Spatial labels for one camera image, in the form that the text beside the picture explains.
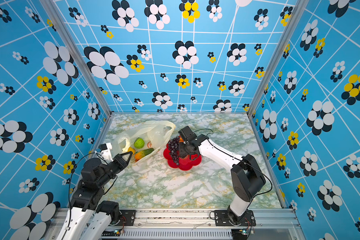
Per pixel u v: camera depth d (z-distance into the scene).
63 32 0.76
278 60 0.87
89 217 0.49
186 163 0.91
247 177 0.45
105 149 0.64
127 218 0.73
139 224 0.72
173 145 0.93
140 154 0.93
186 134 0.68
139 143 0.96
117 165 0.63
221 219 0.73
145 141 1.02
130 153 0.71
